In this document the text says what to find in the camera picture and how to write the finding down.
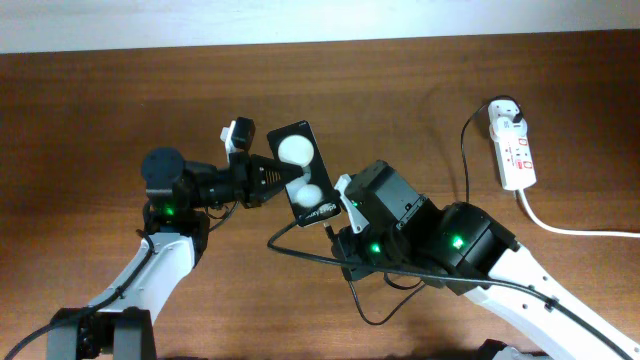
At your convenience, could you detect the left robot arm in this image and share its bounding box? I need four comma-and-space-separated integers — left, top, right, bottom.
46, 147, 303, 359

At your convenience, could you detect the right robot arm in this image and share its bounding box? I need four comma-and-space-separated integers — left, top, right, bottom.
333, 160, 639, 359

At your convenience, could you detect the white USB charger plug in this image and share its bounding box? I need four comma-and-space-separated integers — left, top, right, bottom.
488, 99, 528, 142

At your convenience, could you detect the white power strip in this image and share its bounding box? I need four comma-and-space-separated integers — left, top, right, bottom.
491, 132, 537, 191

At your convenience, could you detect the white power strip cord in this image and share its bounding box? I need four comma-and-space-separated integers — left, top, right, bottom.
516, 188, 640, 239

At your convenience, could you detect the black smartphone with lit screen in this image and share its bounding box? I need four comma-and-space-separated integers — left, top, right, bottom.
267, 121, 341, 227

